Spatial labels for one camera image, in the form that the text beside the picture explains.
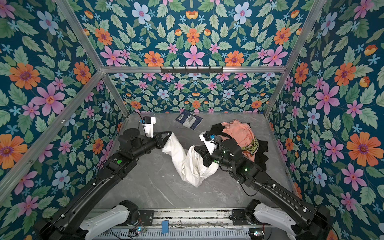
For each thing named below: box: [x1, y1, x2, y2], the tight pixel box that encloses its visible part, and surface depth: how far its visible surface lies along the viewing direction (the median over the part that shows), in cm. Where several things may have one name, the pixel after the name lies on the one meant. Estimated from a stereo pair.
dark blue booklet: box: [175, 110, 203, 130], surface depth 117 cm
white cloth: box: [161, 133, 220, 188], surface depth 73 cm
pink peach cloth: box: [221, 119, 256, 163], surface depth 101 cm
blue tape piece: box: [161, 220, 170, 234], surface depth 73 cm
